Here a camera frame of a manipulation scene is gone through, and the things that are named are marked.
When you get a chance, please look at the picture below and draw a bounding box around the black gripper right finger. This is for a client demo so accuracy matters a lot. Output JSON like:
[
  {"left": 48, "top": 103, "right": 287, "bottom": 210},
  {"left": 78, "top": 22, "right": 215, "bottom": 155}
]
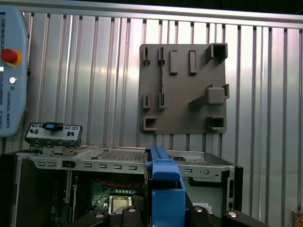
[{"left": 187, "top": 205, "right": 273, "bottom": 227}]

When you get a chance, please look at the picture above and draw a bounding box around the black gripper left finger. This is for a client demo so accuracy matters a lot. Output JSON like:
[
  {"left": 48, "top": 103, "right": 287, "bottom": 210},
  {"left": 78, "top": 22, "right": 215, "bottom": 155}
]
[{"left": 71, "top": 205, "right": 145, "bottom": 227}]

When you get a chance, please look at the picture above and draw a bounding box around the hard disk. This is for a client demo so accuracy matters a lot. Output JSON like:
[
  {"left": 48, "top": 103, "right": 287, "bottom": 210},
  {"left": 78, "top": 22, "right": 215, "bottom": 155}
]
[{"left": 143, "top": 146, "right": 188, "bottom": 227}]

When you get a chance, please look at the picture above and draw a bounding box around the silver CPU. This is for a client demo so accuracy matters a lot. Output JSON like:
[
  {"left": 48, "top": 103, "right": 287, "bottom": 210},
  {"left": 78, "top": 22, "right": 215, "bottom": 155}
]
[{"left": 111, "top": 197, "right": 138, "bottom": 214}]

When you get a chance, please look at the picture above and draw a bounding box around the CPU socket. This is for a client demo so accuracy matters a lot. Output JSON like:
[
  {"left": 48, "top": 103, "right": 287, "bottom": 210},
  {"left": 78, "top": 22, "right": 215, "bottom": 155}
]
[{"left": 107, "top": 192, "right": 144, "bottom": 216}]

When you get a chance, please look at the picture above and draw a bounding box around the black open PC case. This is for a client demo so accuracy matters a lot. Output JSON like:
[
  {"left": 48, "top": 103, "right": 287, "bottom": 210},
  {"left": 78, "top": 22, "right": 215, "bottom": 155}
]
[{"left": 0, "top": 145, "right": 244, "bottom": 227}]

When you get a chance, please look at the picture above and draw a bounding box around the grey parts rack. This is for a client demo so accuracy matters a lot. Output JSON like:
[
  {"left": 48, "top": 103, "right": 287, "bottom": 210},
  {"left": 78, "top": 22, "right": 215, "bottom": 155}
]
[{"left": 138, "top": 42, "right": 231, "bottom": 134}]

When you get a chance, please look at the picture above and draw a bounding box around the pale blue teach pendant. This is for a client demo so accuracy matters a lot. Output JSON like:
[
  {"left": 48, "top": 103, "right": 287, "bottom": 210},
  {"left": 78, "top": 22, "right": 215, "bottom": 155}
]
[{"left": 0, "top": 5, "right": 30, "bottom": 138}]

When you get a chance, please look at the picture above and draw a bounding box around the thin red wire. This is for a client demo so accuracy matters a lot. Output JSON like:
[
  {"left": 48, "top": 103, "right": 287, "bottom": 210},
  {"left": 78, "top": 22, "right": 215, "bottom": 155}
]
[{"left": 94, "top": 177, "right": 144, "bottom": 188}]

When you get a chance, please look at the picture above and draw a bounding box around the metal slot retention bracket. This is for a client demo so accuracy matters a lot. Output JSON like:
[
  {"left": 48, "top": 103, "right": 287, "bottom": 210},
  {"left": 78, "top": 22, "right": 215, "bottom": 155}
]
[{"left": 25, "top": 122, "right": 83, "bottom": 156}]

